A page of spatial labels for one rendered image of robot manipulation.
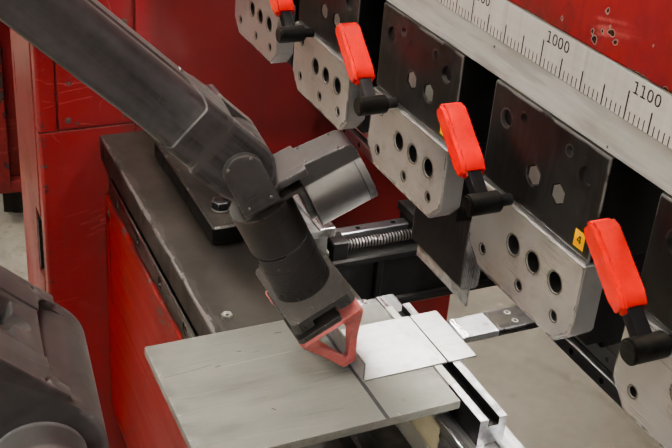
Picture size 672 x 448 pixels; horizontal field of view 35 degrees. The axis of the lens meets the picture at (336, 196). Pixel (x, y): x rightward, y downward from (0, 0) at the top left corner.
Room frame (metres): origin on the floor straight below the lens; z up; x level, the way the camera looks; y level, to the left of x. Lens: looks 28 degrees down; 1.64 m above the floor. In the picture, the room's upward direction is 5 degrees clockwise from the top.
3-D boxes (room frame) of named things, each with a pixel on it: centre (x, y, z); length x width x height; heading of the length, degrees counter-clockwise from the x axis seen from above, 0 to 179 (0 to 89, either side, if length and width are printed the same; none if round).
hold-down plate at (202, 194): (1.41, 0.21, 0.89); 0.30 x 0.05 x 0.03; 27
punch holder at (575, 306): (0.74, -0.19, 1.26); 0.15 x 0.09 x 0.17; 27
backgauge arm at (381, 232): (1.47, -0.25, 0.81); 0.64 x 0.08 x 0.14; 117
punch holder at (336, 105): (1.10, -0.01, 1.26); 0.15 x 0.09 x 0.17; 27
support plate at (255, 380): (0.83, 0.02, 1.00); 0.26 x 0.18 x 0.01; 117
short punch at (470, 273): (0.90, -0.11, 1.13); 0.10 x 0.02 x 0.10; 27
